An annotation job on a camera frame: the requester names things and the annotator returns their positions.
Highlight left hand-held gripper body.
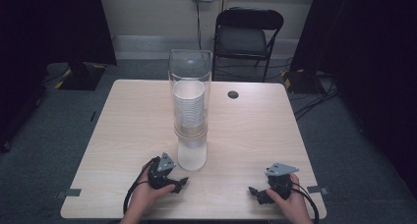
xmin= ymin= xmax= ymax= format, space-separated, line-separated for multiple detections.
xmin=148 ymin=152 xmax=180 ymax=190

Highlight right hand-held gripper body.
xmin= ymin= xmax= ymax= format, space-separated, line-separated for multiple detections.
xmin=265 ymin=162 xmax=300 ymax=200

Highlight person's left hand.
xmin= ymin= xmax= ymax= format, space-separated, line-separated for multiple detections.
xmin=129 ymin=163 xmax=177 ymax=216

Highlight person's right hand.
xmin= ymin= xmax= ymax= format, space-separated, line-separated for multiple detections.
xmin=266 ymin=173 xmax=313 ymax=224

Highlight grey tape strip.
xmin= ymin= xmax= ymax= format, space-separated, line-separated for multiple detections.
xmin=306 ymin=185 xmax=329 ymax=196
xmin=55 ymin=188 xmax=83 ymax=199

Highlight stack of white paper cups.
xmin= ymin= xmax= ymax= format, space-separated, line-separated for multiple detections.
xmin=172 ymin=80 xmax=207 ymax=130

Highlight black stand base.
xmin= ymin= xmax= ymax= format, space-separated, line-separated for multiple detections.
xmin=58 ymin=62 xmax=107 ymax=91
xmin=281 ymin=68 xmax=327 ymax=95

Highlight clear plastic cup dispenser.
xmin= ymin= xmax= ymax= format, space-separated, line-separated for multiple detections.
xmin=167 ymin=48 xmax=212 ymax=172

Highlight black folding chair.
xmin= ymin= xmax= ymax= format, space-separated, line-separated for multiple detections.
xmin=211 ymin=7 xmax=285 ymax=84

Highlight dark curtain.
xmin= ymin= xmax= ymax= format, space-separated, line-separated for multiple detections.
xmin=289 ymin=0 xmax=417 ymax=198
xmin=0 ymin=0 xmax=118 ymax=153

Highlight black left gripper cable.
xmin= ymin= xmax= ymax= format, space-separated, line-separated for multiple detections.
xmin=122 ymin=156 xmax=161 ymax=216

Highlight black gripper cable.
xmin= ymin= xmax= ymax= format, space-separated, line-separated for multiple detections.
xmin=290 ymin=181 xmax=321 ymax=224
xmin=122 ymin=156 xmax=161 ymax=216

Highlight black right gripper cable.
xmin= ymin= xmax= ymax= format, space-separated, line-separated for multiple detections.
xmin=290 ymin=181 xmax=321 ymax=224

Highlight black floor cables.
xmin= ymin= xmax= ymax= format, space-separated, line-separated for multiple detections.
xmin=292 ymin=71 xmax=341 ymax=121

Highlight black wall socket cable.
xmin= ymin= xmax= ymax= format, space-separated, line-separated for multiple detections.
xmin=195 ymin=0 xmax=203 ymax=50

